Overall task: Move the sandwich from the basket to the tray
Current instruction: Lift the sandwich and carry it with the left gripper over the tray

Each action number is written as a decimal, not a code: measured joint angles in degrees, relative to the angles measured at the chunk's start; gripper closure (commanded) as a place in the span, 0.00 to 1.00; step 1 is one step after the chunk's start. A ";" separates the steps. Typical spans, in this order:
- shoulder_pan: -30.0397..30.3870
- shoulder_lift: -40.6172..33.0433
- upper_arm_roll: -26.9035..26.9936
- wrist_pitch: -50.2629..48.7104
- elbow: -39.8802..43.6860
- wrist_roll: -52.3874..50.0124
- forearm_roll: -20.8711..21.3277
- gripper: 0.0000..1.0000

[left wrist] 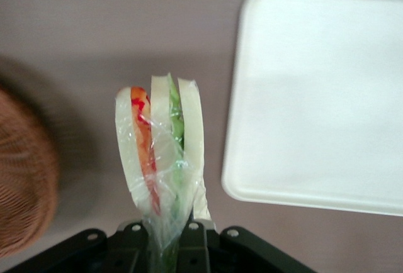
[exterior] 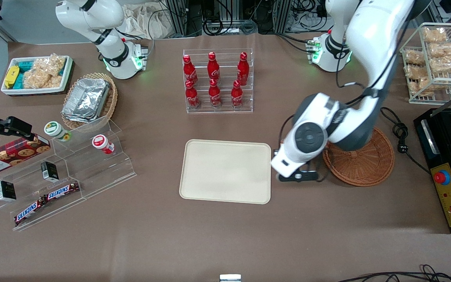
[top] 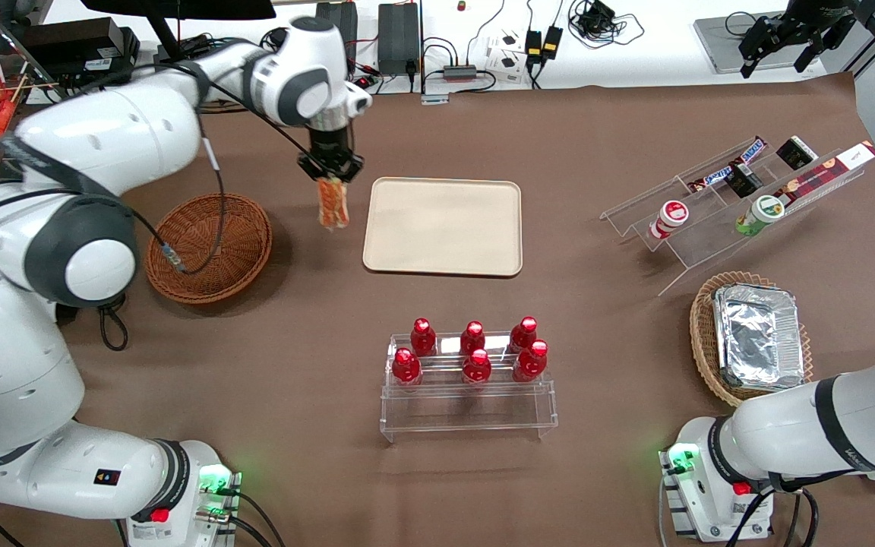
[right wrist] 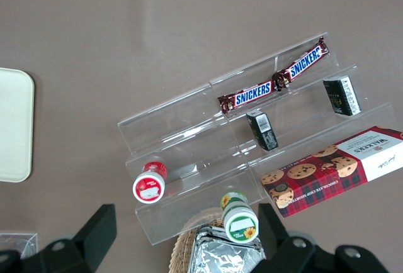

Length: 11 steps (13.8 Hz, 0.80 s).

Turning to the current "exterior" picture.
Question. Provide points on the brown round wicker basket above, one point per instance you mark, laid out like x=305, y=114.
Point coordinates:
x=366, y=168

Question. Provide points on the beige rectangular serving tray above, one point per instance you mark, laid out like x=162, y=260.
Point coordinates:
x=225, y=172

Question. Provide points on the white rectangular snack tray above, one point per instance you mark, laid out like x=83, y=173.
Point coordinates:
x=33, y=91

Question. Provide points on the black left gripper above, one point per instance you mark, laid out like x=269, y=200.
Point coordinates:
x=274, y=150

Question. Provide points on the red Coca-Cola bottle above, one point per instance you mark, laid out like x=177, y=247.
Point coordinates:
x=192, y=96
x=214, y=94
x=189, y=70
x=237, y=95
x=242, y=70
x=213, y=68

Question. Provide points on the aluminium frame post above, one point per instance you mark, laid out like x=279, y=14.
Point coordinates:
x=284, y=15
x=176, y=17

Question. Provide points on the black box appliance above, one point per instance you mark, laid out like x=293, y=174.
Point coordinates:
x=441, y=137

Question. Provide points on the Snickers chocolate bar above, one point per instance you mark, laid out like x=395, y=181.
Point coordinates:
x=62, y=191
x=29, y=211

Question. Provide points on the teal snack pack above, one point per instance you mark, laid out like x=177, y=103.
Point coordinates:
x=26, y=65
x=19, y=81

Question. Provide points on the beige cloth bag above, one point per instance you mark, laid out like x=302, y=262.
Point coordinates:
x=143, y=23

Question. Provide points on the clear acrylic stepped shelf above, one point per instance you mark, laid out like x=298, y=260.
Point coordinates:
x=92, y=172

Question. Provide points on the small black carton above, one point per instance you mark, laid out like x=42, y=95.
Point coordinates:
x=49, y=171
x=6, y=191

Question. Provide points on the light woven wicker basket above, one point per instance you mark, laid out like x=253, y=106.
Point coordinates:
x=110, y=105

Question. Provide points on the clear bag of rice crackers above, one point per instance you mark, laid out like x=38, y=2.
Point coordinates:
x=51, y=64
x=39, y=80

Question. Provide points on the clear acrylic bottle rack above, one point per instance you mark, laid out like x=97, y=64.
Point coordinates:
x=225, y=52

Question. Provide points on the bagged fried snack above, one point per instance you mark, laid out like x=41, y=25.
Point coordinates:
x=415, y=57
x=444, y=65
x=444, y=50
x=416, y=72
x=435, y=35
x=420, y=86

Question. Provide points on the aluminium foil container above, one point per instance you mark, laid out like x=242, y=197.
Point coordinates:
x=86, y=100

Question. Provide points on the red tartan cookie box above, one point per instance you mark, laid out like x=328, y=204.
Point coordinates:
x=10, y=154

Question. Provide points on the red lid yogurt cup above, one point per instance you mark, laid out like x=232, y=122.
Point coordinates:
x=100, y=141

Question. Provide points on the yellow snack pack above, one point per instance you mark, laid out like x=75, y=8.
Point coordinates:
x=11, y=76

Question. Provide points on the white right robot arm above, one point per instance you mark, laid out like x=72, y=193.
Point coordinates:
x=92, y=15

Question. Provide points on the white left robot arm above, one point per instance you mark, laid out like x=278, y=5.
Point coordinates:
x=374, y=39

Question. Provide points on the green lid yogurt cup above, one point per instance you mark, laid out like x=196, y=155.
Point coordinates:
x=53, y=128

